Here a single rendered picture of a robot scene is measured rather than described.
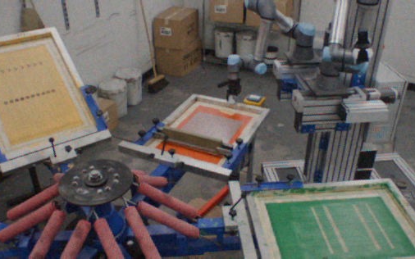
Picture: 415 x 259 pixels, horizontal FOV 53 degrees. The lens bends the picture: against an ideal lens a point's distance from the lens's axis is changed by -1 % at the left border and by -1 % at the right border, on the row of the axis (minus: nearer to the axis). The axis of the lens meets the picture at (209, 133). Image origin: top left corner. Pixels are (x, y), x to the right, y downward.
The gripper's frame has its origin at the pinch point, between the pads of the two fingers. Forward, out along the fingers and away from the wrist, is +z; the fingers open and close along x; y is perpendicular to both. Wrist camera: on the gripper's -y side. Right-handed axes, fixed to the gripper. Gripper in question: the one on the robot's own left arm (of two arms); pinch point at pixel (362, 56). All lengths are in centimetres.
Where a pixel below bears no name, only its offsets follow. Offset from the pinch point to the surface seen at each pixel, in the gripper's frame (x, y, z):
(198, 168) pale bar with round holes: 79, 54, 19
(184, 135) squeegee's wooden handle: 97, 51, -9
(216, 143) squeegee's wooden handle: 77, 54, -6
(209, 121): 94, 60, -43
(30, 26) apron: 273, 7, -108
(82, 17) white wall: 270, 19, -180
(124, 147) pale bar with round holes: 125, 48, 13
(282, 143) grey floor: 71, 160, -180
